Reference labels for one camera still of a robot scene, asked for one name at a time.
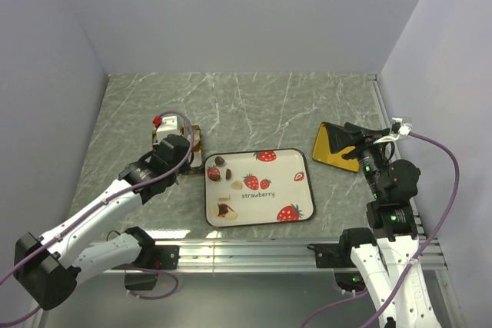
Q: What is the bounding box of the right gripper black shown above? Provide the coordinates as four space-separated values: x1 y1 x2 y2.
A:
324 121 389 197

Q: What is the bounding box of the dark round chocolate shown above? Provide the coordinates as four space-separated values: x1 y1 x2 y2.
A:
214 156 225 166

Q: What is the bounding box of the white heart chocolate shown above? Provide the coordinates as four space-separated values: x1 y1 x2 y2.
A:
231 181 242 190

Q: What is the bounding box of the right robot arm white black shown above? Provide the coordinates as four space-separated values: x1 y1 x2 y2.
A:
325 120 440 327

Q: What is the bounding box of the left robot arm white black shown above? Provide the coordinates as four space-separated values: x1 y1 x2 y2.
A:
13 134 193 310

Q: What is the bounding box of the green gold chocolate tin box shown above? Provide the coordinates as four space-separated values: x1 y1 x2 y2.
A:
149 124 204 177

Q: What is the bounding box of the white square chocolate left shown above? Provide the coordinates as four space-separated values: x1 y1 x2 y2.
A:
218 194 231 201

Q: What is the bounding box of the white round chocolate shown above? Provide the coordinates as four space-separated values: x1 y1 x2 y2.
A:
211 204 220 217

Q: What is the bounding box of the dark chocolate lower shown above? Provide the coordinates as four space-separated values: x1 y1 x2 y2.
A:
218 204 230 217

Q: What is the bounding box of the white oval chocolate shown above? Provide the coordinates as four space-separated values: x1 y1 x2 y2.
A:
224 211 238 220

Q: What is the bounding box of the gold tin lid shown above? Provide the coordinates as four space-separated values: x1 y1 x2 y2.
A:
311 122 361 173

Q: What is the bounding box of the white strawberry tray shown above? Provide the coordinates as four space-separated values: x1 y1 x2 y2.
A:
204 148 315 228

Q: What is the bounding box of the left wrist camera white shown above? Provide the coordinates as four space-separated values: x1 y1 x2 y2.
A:
152 115 182 144

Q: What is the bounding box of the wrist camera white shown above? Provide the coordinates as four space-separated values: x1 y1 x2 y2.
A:
152 115 182 144
391 117 413 141

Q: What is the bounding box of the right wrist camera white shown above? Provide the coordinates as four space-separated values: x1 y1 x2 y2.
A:
391 117 413 141

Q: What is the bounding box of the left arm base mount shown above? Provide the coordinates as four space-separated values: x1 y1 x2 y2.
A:
124 245 180 297

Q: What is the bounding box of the aluminium rail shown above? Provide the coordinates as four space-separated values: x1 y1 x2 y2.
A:
88 238 449 274

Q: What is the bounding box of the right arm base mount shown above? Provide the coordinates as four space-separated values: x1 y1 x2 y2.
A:
307 243 366 294

